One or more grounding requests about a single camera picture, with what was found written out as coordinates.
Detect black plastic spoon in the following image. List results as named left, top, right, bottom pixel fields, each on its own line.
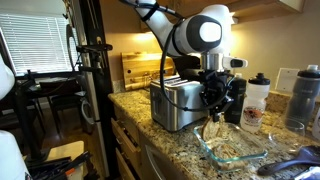
left=256, top=144, right=320, bottom=177

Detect white rounded object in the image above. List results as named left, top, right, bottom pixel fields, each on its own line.
left=0, top=129, right=32, bottom=180

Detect clear drinking glass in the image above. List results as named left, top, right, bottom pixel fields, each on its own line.
left=268, top=117, right=306, bottom=155

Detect grey translucent water bottle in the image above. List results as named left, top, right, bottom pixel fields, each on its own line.
left=284, top=64, right=320, bottom=131

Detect wooden upper cabinet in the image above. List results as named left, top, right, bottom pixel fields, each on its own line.
left=229, top=0, right=306, bottom=22

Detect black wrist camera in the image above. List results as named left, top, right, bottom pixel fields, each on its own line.
left=174, top=64, right=209, bottom=84

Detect dark dining chair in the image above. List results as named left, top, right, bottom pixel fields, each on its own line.
left=39, top=78, right=88, bottom=135

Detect wooden counter drawers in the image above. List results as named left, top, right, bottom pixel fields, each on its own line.
left=109, top=105, right=188, bottom=180

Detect white water bottle with logo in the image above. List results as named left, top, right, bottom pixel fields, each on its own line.
left=239, top=72, right=272, bottom=135

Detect silver curved door handle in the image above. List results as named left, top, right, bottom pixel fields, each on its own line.
left=144, top=144, right=168, bottom=180

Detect clear glass baking dish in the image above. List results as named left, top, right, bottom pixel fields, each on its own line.
left=193, top=121, right=269, bottom=174

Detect stainless steel toaster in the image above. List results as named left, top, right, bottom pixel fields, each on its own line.
left=149, top=74, right=210, bottom=133

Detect window with white blinds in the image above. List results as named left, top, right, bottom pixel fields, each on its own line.
left=0, top=13, right=81, bottom=76

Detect black water bottle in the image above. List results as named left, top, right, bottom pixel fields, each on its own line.
left=223, top=72, right=248, bottom=125

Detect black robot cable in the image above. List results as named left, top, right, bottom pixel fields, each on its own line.
left=119, top=0, right=235, bottom=113

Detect toasted bread slice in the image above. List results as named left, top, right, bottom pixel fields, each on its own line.
left=200, top=116, right=223, bottom=143

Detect wooden cutting board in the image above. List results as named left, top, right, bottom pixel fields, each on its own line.
left=120, top=50, right=176, bottom=92

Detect black vertical post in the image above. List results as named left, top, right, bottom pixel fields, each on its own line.
left=77, top=0, right=118, bottom=180

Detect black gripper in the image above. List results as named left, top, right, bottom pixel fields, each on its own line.
left=198, top=68, right=235, bottom=123

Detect white switch plate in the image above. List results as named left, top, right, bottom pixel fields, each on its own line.
left=274, top=67, right=301, bottom=95

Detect black tripod legs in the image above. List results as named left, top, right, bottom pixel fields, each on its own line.
left=24, top=151, right=92, bottom=180

